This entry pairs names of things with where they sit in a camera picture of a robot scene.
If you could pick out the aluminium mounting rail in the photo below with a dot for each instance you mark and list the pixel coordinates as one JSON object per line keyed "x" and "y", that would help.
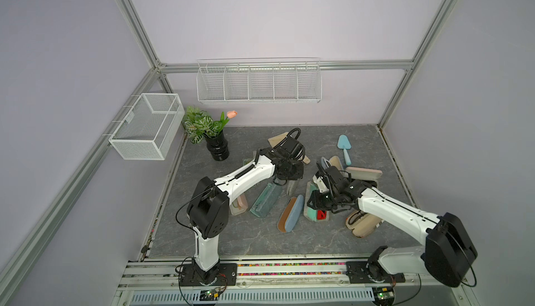
{"x": 259, "y": 273}

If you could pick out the black glossy vase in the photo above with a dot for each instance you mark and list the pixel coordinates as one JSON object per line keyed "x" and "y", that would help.
{"x": 218, "y": 146}

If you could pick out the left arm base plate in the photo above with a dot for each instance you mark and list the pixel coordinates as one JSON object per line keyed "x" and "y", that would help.
{"x": 191, "y": 275}

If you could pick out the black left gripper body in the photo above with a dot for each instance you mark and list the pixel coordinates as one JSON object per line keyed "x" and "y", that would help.
{"x": 293, "y": 172}

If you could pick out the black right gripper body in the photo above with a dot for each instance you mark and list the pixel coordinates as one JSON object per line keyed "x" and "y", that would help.
{"x": 323, "y": 200}

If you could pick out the teal small trowel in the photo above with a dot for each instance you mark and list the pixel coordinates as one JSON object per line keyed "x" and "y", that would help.
{"x": 345, "y": 145}

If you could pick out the aluminium frame post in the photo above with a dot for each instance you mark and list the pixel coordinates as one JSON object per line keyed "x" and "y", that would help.
{"x": 137, "y": 28}

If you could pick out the white vented cable duct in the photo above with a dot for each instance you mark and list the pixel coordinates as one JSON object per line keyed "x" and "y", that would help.
{"x": 296, "y": 296}

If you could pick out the pink open glasses case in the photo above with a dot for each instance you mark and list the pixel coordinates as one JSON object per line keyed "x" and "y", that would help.
{"x": 239, "y": 206}

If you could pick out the pink tulip flower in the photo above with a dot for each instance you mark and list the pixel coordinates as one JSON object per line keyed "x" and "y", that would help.
{"x": 231, "y": 114}

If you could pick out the long white wire shelf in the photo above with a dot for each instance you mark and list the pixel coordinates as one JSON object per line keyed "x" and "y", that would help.
{"x": 258, "y": 80}

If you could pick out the beige fabric glove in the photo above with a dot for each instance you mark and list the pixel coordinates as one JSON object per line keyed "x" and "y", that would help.
{"x": 273, "y": 141}

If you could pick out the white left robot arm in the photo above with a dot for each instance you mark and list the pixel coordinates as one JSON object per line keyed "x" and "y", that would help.
{"x": 208, "y": 210}

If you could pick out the teal grey open case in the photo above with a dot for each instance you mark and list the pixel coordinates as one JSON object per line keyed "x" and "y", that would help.
{"x": 265, "y": 202}

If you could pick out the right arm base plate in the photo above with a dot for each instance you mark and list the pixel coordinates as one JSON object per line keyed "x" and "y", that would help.
{"x": 362, "y": 272}

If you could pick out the blue brown glasses case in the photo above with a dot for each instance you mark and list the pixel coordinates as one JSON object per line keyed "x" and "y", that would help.
{"x": 291, "y": 214}

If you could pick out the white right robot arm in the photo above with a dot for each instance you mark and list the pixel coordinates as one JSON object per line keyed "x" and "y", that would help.
{"x": 445, "y": 250}

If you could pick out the case with white sunglasses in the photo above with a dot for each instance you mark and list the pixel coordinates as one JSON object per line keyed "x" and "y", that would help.
{"x": 328, "y": 165}

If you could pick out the green artificial plant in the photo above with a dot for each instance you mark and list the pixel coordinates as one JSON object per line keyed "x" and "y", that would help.
{"x": 199, "y": 124}

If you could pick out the white wire basket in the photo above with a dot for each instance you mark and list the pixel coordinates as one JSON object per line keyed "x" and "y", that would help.
{"x": 148, "y": 128}

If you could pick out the beige case black glasses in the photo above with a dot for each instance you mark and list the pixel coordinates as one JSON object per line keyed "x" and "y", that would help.
{"x": 362, "y": 224}

